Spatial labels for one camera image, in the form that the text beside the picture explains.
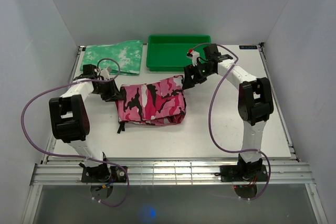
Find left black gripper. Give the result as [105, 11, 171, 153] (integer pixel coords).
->
[93, 78, 124, 102]

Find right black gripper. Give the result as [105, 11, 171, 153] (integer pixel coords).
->
[182, 62, 215, 90]

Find pink camouflage trousers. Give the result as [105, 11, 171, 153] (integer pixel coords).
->
[116, 75, 186, 133]

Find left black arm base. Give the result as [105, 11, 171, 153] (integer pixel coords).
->
[81, 164, 128, 183]

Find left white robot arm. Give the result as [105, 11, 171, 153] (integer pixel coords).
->
[49, 64, 123, 182]

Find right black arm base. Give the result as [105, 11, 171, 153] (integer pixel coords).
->
[214, 165, 268, 182]

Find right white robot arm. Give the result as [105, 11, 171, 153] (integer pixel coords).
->
[183, 42, 274, 180]

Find folded green white trousers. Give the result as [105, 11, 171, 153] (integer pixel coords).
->
[80, 40, 143, 76]

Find dark label sticker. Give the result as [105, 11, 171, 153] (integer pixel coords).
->
[239, 45, 258, 50]

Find green plastic tray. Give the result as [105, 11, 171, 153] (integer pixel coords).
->
[146, 35, 211, 72]

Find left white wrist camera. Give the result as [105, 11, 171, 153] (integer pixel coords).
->
[100, 67, 111, 80]

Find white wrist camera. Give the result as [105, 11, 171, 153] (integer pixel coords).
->
[100, 67, 111, 80]
[186, 49, 200, 66]

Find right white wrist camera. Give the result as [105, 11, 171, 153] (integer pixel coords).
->
[186, 49, 200, 66]

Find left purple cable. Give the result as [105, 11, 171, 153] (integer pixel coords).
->
[20, 58, 131, 207]

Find purple cable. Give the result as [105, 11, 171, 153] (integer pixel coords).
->
[20, 58, 131, 207]
[190, 42, 271, 201]

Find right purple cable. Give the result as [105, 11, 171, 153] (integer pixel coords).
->
[190, 42, 271, 201]

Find aluminium rail frame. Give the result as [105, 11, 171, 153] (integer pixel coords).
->
[30, 42, 316, 224]

